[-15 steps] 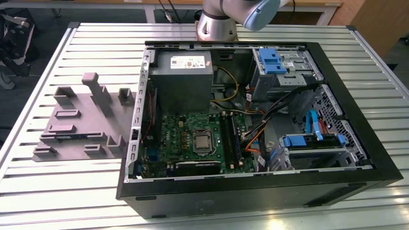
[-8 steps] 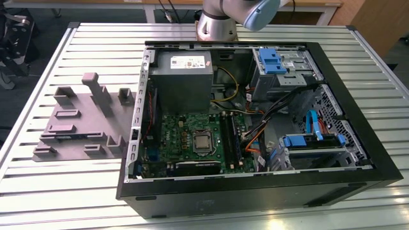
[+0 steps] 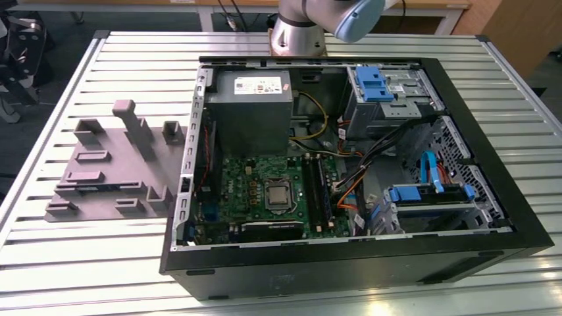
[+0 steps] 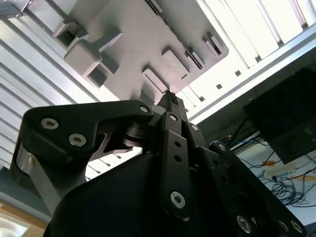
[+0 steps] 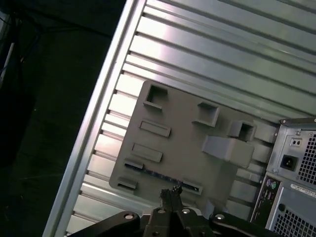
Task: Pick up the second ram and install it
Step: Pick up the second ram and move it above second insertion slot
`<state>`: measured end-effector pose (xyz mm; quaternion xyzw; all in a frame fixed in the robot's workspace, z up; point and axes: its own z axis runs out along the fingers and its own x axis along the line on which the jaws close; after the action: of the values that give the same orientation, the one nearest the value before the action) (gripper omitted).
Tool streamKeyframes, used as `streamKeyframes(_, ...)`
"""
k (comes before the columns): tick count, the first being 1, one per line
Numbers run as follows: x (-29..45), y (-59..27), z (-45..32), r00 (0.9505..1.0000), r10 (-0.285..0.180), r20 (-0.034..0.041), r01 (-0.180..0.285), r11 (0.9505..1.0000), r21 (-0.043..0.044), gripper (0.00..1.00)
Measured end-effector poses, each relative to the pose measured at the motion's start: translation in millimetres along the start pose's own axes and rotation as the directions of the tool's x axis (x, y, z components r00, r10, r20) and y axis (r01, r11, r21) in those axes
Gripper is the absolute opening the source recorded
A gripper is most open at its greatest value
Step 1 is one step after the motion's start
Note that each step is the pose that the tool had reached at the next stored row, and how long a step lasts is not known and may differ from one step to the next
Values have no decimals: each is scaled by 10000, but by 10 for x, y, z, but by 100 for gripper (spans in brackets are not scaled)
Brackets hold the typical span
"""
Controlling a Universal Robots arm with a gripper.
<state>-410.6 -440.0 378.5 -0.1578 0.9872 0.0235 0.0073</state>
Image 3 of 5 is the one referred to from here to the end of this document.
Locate blue disk carrier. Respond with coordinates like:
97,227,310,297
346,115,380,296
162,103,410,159
386,184,478,204

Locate silver CPU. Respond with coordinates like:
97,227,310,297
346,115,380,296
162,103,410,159
267,187,291,205

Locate blue drive latch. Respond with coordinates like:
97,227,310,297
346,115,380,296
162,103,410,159
356,65,396,103

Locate green motherboard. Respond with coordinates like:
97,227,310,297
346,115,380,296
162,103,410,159
195,154,353,244

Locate black cable with silver plug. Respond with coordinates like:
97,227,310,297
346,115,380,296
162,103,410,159
217,0,247,33

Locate blue VGA port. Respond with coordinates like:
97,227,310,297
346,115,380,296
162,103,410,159
202,201,221,222

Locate thick black cable bundle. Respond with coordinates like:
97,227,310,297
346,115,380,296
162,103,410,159
331,115,444,195

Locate blue SATA cable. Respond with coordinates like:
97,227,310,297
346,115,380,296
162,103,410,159
420,150,446,194

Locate black PC case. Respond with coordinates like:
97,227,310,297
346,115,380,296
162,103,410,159
158,55,556,301

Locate white stand foot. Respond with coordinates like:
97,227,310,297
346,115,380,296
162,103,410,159
0,87,22,125

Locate silver drive cage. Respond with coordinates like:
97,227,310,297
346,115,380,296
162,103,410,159
345,64,444,141

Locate grey power supply unit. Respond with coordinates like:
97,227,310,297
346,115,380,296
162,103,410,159
205,68,294,157

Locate wooden cabinet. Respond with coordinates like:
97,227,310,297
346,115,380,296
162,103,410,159
456,0,562,88

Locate silver disk bay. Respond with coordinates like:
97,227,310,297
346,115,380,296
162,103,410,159
366,186,496,235

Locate metal socket cover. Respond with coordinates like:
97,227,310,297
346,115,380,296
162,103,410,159
262,177,297,215

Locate black graphics card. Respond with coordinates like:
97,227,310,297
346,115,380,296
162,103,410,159
229,219,307,244

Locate grey parts rack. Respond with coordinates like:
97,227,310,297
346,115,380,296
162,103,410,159
43,98,191,224

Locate orange SATA cable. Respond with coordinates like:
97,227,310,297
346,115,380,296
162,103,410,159
335,184,366,212

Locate short blue cable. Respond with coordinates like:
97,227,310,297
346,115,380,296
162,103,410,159
368,203,384,231

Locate black mesh waste bin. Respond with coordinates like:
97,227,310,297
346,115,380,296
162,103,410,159
0,10,58,88

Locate white black wire bundle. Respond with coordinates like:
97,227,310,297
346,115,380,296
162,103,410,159
289,138,366,158

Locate red orange power wires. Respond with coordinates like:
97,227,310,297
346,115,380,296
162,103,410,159
337,117,366,157

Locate yellow black wire bundle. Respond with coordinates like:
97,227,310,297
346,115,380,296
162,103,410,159
289,91,330,143

